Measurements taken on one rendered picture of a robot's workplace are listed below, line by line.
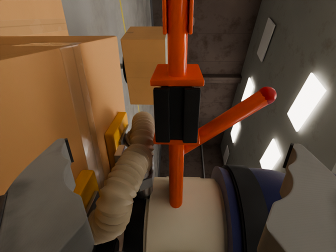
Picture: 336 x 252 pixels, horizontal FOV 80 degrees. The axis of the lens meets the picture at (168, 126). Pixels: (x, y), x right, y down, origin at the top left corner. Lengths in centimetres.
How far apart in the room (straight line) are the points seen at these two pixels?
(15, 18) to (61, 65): 64
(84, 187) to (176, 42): 20
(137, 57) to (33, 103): 157
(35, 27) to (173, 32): 78
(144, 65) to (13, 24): 110
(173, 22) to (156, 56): 151
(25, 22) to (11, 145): 75
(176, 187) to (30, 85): 22
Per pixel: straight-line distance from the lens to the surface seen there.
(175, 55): 23
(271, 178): 40
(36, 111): 22
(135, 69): 180
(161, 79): 22
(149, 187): 35
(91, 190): 29
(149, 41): 170
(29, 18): 95
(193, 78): 23
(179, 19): 22
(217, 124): 28
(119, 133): 40
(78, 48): 30
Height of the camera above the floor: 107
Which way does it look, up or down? 3 degrees down
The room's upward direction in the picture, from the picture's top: 91 degrees clockwise
